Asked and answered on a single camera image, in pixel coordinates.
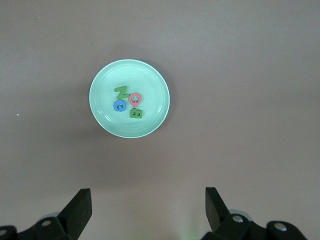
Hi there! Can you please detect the blue letter G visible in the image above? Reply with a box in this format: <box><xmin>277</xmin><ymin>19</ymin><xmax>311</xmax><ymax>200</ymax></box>
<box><xmin>112</xmin><ymin>99</ymin><xmax>127</xmax><ymax>113</ymax></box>

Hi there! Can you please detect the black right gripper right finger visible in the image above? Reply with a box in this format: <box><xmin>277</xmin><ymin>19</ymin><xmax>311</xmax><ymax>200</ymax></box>
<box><xmin>203</xmin><ymin>186</ymin><xmax>309</xmax><ymax>240</ymax></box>

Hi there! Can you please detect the brown table cover sheet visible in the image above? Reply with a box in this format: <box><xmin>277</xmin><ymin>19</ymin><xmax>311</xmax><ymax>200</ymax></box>
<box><xmin>0</xmin><ymin>0</ymin><xmax>320</xmax><ymax>240</ymax></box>

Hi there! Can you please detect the green letter B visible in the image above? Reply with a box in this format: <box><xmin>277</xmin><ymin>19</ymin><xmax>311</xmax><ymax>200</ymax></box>
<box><xmin>129</xmin><ymin>108</ymin><xmax>144</xmax><ymax>119</ymax></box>

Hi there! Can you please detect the green letter N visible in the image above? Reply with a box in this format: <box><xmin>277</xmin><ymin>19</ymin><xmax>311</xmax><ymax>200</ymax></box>
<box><xmin>113</xmin><ymin>85</ymin><xmax>130</xmax><ymax>100</ymax></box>

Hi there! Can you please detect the pink letter Q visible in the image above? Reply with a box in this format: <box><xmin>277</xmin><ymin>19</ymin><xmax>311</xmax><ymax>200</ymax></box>
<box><xmin>127</xmin><ymin>92</ymin><xmax>143</xmax><ymax>108</ymax></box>

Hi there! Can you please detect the light green plate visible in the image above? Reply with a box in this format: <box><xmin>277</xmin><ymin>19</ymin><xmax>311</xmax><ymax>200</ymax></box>
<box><xmin>88</xmin><ymin>58</ymin><xmax>171</xmax><ymax>139</ymax></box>

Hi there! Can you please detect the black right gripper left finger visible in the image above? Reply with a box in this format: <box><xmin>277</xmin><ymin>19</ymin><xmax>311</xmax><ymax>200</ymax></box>
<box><xmin>0</xmin><ymin>188</ymin><xmax>93</xmax><ymax>240</ymax></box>

